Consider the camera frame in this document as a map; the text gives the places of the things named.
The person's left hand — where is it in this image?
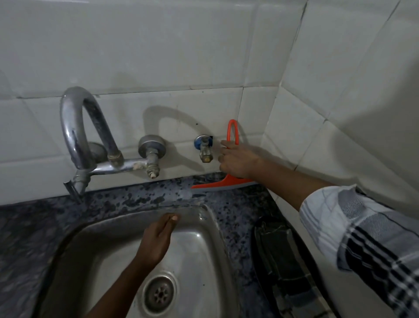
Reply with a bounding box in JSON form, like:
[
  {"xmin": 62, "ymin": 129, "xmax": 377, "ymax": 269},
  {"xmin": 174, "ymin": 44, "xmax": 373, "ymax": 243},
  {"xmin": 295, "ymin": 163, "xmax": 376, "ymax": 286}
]
[{"xmin": 132, "ymin": 213, "xmax": 181, "ymax": 271}]

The person's right hand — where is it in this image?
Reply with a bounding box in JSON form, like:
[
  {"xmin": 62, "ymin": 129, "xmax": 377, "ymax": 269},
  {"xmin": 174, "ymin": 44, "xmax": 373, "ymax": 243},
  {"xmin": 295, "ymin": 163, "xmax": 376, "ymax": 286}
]
[{"xmin": 218, "ymin": 140, "xmax": 263, "ymax": 180}]

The orange window squeegee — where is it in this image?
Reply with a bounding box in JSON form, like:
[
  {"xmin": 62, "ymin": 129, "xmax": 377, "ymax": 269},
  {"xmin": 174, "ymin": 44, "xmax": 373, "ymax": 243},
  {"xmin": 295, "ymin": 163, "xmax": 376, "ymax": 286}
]
[{"xmin": 191, "ymin": 119, "xmax": 260, "ymax": 191}]

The person's right forearm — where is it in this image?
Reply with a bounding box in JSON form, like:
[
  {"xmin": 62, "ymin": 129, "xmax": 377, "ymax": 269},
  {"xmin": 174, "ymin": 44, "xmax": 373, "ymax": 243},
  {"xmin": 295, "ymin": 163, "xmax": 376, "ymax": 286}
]
[{"xmin": 255, "ymin": 157, "xmax": 339, "ymax": 212}]

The person's left forearm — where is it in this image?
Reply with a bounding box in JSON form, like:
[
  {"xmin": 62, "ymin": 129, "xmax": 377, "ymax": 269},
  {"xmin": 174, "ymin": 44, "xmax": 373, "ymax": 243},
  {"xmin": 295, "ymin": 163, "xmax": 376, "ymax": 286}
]
[{"xmin": 83, "ymin": 258, "xmax": 155, "ymax": 318}]

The stainless steel sink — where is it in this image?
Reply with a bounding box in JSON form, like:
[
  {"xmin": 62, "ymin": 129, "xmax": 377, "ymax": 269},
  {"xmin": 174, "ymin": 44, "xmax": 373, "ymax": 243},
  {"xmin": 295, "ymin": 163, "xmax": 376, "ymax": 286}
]
[{"xmin": 33, "ymin": 204, "xmax": 240, "ymax": 318}]

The round metal sink drain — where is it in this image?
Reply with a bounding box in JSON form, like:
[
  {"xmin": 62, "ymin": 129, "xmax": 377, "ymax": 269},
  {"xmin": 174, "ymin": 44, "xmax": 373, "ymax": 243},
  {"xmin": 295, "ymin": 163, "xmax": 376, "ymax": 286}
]
[{"xmin": 141, "ymin": 274, "xmax": 177, "ymax": 314}]

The striped shirt sleeve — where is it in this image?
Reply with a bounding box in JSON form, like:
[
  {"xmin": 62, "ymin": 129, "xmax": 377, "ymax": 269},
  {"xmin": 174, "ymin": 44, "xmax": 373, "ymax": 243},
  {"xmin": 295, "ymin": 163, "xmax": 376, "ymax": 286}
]
[{"xmin": 299, "ymin": 184, "xmax": 419, "ymax": 318}]

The small brass wall tap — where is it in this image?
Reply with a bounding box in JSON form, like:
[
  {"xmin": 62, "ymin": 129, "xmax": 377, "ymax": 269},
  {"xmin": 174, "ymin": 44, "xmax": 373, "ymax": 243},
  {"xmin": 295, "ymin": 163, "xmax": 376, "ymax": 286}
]
[{"xmin": 193, "ymin": 134, "xmax": 215, "ymax": 164}]

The chrome curved wall faucet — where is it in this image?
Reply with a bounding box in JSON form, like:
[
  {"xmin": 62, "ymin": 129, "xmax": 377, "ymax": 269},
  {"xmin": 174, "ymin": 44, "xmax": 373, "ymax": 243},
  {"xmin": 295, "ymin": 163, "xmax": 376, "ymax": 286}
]
[{"xmin": 59, "ymin": 86, "xmax": 167, "ymax": 204}]

